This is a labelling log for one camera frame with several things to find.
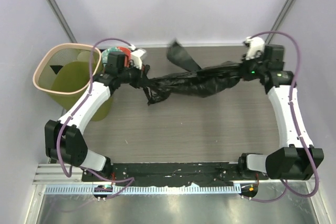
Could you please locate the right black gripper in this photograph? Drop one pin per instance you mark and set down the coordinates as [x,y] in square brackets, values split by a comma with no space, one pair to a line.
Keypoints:
[244,69]

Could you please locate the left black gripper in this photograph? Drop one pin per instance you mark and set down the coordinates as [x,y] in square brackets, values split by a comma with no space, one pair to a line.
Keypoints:
[142,80]

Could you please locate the black trash bag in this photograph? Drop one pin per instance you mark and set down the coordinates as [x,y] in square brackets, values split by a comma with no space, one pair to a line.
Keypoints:
[193,81]

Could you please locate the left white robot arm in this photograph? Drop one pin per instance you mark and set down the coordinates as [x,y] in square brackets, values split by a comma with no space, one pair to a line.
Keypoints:
[64,140]

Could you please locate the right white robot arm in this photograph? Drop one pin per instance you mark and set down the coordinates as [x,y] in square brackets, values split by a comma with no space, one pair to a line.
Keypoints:
[290,161]

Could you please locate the olive green trash bin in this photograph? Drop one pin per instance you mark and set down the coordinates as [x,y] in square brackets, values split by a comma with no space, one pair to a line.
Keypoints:
[63,73]

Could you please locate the red patterned plate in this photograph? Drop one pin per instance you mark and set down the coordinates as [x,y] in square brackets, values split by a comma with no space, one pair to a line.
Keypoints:
[116,51]

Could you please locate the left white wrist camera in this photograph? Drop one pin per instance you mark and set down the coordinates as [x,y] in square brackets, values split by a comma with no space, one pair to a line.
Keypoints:
[137,56]

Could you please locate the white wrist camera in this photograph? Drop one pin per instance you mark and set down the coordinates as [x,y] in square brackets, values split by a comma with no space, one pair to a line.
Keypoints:
[256,47]
[137,56]

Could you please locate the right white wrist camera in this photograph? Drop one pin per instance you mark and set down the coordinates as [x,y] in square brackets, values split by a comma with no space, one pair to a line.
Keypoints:
[256,47]

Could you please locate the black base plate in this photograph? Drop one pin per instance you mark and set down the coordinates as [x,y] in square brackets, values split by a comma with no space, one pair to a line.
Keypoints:
[206,174]

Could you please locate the white slotted cable duct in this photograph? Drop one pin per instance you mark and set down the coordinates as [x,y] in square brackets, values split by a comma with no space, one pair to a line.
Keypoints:
[96,189]

